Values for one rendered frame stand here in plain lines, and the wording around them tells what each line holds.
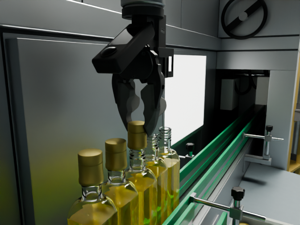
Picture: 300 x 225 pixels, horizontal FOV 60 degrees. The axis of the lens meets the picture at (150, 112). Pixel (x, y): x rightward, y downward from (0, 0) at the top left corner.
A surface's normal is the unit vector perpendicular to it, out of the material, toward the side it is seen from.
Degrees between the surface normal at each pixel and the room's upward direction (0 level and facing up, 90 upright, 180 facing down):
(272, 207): 0
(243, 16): 90
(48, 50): 90
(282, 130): 90
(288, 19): 90
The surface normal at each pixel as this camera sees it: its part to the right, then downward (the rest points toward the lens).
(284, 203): 0.00, -0.98
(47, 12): 0.87, 0.10
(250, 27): -0.50, 0.18
